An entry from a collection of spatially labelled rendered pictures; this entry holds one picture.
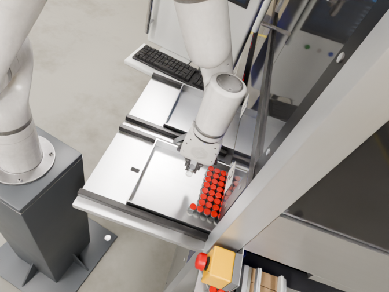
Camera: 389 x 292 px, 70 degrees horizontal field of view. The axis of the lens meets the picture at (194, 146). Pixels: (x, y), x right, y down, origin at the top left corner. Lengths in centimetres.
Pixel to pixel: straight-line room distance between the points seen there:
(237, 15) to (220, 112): 84
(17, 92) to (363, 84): 71
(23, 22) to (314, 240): 69
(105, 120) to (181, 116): 120
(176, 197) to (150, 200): 8
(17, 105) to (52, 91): 170
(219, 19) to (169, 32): 107
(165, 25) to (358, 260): 129
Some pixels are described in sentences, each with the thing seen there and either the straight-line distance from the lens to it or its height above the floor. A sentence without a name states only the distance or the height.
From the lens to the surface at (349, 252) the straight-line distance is 70.
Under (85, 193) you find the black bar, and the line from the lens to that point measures 87.
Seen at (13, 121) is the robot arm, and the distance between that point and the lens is 80.
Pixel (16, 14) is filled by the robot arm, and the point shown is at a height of 137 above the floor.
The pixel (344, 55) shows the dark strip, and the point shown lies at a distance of 44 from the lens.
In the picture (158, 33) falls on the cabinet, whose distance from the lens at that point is 159.
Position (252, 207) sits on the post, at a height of 121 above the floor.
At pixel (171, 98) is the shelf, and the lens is 119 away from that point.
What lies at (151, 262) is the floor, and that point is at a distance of 174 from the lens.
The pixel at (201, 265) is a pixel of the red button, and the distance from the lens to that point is 71.
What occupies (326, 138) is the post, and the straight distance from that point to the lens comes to 42.
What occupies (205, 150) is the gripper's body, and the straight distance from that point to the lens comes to 73.
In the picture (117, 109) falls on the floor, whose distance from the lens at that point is 234.
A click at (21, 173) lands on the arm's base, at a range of 96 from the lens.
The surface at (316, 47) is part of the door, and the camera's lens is 60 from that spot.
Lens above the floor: 166
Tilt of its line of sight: 49 degrees down
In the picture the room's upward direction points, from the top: 23 degrees clockwise
